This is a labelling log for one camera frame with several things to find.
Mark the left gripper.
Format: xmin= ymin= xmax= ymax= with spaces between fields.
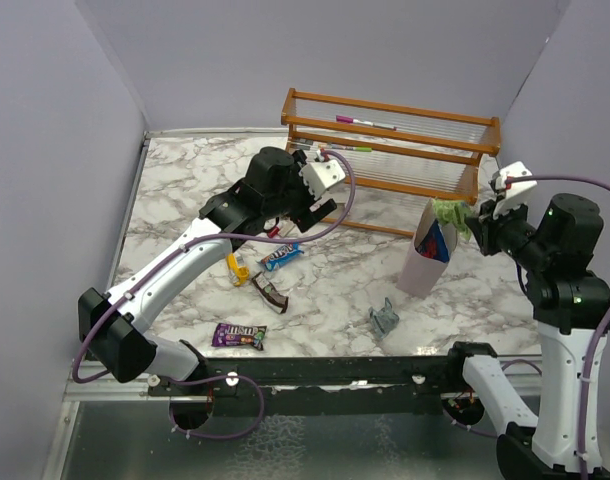
xmin=264 ymin=152 xmax=337 ymax=232

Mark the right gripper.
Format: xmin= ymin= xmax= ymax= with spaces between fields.
xmin=466 ymin=189 xmax=552 ymax=268

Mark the green snack packet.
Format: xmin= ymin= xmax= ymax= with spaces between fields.
xmin=432 ymin=199 xmax=474 ymax=242

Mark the blue Burts chips bag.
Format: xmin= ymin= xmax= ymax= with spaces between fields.
xmin=415 ymin=220 xmax=450 ymax=263

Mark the white paper bag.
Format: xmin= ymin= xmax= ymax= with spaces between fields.
xmin=396 ymin=199 xmax=458 ymax=298

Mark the grey plastic clip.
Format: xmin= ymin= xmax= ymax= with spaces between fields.
xmin=369 ymin=297 xmax=400 ymax=340

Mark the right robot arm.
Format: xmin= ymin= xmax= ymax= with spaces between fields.
xmin=444 ymin=193 xmax=610 ymax=479

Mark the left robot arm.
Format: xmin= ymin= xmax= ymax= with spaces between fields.
xmin=72 ymin=146 xmax=355 ymax=395

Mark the small white eraser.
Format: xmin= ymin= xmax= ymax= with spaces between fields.
xmin=279 ymin=222 xmax=295 ymax=237

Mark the blue M&M's packet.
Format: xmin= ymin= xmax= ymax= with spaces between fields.
xmin=258 ymin=243 xmax=304 ymax=272

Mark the green capped marker pen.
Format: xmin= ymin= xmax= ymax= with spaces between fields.
xmin=317 ymin=143 xmax=373 ymax=153

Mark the small grey block on shelf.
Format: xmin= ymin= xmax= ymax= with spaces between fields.
xmin=290 ymin=142 xmax=313 ymax=150

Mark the magenta marker pen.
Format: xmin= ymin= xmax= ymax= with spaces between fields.
xmin=335 ymin=115 xmax=397 ymax=131

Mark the yellow snack bar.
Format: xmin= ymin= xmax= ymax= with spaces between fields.
xmin=226 ymin=253 xmax=250 ymax=287

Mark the brown chocolate bar wrapper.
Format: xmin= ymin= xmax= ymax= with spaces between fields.
xmin=251 ymin=272 xmax=289 ymax=314

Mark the wooden shelf rack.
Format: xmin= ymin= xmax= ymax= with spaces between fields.
xmin=281 ymin=88 xmax=501 ymax=237

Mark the purple M&M's packet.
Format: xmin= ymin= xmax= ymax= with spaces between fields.
xmin=211 ymin=323 xmax=267 ymax=351

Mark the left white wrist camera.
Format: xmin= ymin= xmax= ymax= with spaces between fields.
xmin=299 ymin=159 xmax=346 ymax=200

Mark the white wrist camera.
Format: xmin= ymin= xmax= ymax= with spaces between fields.
xmin=490 ymin=161 xmax=537 ymax=220
xmin=299 ymin=159 xmax=346 ymax=200

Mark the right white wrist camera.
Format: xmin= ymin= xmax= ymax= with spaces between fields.
xmin=490 ymin=161 xmax=537 ymax=220

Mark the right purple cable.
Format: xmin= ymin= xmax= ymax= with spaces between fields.
xmin=442 ymin=174 xmax=610 ymax=480

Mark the purple cable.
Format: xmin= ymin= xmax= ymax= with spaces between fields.
xmin=442 ymin=174 xmax=610 ymax=480
xmin=72 ymin=147 xmax=357 ymax=441

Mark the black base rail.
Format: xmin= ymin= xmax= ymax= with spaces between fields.
xmin=84 ymin=344 xmax=551 ymax=417

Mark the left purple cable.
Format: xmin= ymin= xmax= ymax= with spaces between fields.
xmin=72 ymin=147 xmax=357 ymax=441

